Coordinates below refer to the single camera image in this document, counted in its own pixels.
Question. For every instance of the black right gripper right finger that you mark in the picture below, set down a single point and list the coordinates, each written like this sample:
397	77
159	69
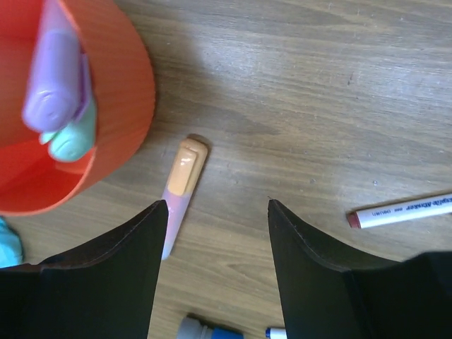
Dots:
329	289

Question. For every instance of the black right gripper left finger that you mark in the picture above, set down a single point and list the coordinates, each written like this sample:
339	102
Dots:
103	288

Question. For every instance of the orange round desk organizer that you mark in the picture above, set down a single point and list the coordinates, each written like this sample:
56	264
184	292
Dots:
124	88

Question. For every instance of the orange pink highlighter pen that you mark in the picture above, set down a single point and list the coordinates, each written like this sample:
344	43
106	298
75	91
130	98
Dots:
181	183

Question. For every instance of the green blue highlighter pen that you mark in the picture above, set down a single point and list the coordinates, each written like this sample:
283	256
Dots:
73	141

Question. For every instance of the purple highlighter pen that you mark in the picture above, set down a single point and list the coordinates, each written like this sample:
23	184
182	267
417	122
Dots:
56	91

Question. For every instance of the grey blue cylinder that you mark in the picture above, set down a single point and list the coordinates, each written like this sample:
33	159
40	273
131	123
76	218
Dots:
190	328

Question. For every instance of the brown cap white marker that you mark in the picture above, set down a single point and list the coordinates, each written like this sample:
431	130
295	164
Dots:
400	212

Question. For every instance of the teal folded cloth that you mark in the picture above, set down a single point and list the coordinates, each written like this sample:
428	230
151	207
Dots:
11	248

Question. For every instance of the blue cap white marker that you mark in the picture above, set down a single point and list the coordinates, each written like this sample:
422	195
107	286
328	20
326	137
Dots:
275	333

